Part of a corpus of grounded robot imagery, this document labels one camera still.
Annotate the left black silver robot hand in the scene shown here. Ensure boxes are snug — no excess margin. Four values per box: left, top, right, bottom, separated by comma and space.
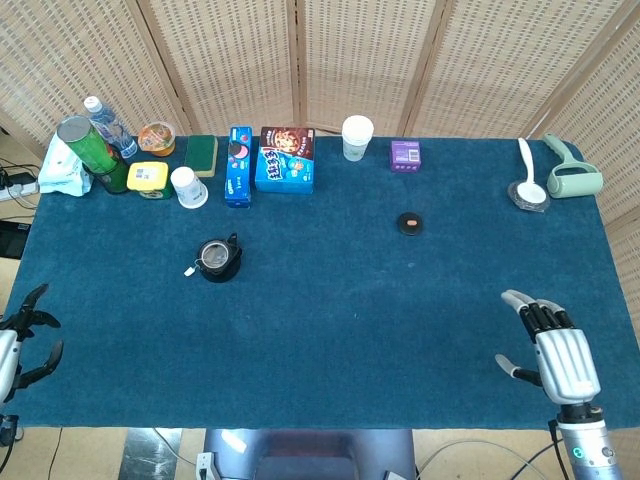
0, 283, 65, 406

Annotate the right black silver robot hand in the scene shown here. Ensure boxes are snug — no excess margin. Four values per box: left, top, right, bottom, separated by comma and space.
494, 288, 602, 405

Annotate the grey pyramid tea bag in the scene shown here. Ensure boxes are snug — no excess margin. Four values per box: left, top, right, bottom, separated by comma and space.
183, 243, 229, 278

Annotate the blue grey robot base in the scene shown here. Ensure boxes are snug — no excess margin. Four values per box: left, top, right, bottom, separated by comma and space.
202, 428, 417, 480

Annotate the upturned white paper cup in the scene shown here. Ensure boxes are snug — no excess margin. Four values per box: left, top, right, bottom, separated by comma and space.
169, 166, 209, 210

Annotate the orange jelly cup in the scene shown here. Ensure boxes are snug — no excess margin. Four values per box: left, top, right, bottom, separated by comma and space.
137, 121, 177, 158

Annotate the black box on floor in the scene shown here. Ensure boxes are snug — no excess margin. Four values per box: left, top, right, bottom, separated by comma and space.
0, 219, 32, 260

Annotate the white power strip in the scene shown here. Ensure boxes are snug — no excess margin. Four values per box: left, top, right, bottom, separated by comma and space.
0, 182, 40, 202

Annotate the white plastic spoon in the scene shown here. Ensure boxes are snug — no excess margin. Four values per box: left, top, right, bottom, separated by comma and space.
516, 137, 547, 204

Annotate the pale green lint roller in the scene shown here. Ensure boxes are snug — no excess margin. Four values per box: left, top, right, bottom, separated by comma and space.
542, 132, 605, 200

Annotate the white wet wipes pack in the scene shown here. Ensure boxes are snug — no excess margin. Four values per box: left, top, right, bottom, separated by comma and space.
37, 132, 95, 197

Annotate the black lid with orange knob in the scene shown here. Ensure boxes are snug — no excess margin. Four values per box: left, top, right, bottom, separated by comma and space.
397, 211, 425, 237

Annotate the blue table cloth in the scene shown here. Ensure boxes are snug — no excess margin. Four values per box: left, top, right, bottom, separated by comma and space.
4, 134, 640, 432

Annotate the green cylindrical can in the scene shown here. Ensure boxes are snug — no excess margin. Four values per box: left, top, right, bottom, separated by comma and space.
56, 115, 121, 176

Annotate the yellow container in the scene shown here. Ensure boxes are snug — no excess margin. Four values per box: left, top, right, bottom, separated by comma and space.
126, 160, 175, 200

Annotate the clear plastic water bottle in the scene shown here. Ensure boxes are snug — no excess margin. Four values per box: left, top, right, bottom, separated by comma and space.
82, 95, 139, 160

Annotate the purple cardboard box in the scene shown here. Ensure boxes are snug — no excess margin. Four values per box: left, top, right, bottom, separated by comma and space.
389, 140, 422, 174

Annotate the green and yellow sponge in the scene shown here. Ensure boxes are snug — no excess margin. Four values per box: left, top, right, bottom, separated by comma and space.
183, 134, 220, 179

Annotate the blue Oreo box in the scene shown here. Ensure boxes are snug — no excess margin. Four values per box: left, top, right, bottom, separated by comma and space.
224, 125, 254, 209

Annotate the blue chocolate cookie box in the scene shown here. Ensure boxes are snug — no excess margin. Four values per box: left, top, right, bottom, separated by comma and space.
254, 126, 316, 195

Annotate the black floor cable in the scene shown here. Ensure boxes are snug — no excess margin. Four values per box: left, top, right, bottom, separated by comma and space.
508, 439, 564, 480

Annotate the white floor cable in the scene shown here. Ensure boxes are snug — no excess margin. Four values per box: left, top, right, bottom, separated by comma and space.
415, 439, 551, 480

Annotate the black mug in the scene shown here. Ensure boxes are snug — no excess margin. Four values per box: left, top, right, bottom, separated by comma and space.
196, 232, 244, 284

